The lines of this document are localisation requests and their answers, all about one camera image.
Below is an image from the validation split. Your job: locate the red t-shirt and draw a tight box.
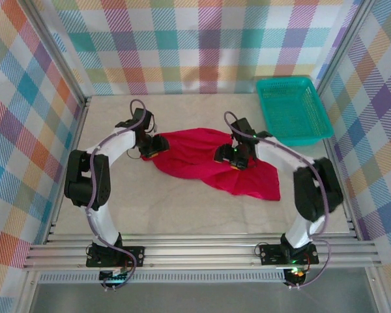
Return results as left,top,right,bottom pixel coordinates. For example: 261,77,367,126
139,127,281,202

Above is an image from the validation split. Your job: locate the teal plastic basket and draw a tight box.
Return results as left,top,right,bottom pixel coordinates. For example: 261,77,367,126
255,75,334,147

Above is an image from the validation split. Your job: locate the aluminium side rail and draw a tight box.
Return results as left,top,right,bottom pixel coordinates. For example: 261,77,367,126
319,91,362,242
44,97,92,245

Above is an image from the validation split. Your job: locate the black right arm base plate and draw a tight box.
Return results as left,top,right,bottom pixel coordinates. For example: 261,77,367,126
259,243,319,265

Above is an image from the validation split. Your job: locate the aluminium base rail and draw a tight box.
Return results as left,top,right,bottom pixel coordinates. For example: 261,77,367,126
22,237,382,270

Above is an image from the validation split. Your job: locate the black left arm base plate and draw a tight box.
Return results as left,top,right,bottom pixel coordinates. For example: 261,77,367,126
86,246,145,268

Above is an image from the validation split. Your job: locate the grey slotted cable duct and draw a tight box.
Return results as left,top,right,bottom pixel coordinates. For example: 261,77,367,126
38,273,286,284

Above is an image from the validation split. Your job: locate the aluminium frame post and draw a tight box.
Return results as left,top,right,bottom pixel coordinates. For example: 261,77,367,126
18,0,92,108
314,0,375,98

